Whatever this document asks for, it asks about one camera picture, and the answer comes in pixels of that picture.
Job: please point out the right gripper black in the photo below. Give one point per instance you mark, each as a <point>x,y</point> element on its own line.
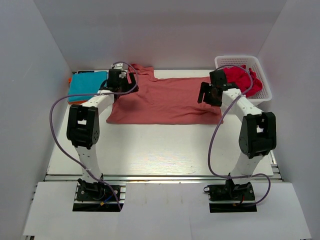
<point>208,93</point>

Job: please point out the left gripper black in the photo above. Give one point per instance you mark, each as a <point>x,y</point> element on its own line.
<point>128,81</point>

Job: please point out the salmon pink t shirt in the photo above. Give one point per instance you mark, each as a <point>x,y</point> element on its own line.
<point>163,101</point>

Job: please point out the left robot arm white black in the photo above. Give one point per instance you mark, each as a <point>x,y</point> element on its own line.
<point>83,126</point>

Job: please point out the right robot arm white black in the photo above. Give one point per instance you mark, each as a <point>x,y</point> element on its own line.
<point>258,134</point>

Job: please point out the white plastic basket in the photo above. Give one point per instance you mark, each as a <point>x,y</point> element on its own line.
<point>265,94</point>

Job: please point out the red t shirt in basket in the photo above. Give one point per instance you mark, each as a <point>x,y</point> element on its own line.
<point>242,80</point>

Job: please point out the folded teal t shirt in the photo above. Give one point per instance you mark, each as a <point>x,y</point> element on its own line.
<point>86,82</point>

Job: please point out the folded orange t shirt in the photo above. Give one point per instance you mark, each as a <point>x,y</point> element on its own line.
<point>72,101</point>

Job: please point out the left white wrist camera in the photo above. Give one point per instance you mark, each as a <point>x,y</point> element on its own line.
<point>119,66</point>

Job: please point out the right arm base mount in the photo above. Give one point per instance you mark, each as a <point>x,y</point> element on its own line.
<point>231,198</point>

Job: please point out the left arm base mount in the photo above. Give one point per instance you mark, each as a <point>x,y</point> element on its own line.
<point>98,197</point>

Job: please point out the aluminium front rail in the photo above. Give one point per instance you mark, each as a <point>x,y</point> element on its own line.
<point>138,178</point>

